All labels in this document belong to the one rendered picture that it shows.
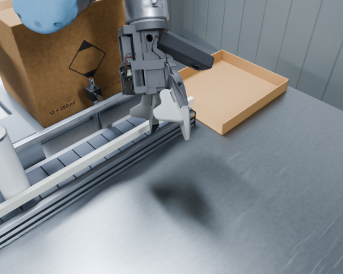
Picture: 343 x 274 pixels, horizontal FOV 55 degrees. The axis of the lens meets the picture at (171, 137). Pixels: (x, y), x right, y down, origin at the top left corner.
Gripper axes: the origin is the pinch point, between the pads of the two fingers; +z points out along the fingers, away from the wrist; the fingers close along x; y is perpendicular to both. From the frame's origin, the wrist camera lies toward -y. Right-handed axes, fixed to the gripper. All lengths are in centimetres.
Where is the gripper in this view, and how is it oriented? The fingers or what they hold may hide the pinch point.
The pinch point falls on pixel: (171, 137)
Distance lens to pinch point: 60.9
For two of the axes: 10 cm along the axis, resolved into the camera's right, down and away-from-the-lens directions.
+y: -8.9, 1.7, -4.1
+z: 1.1, 9.8, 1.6
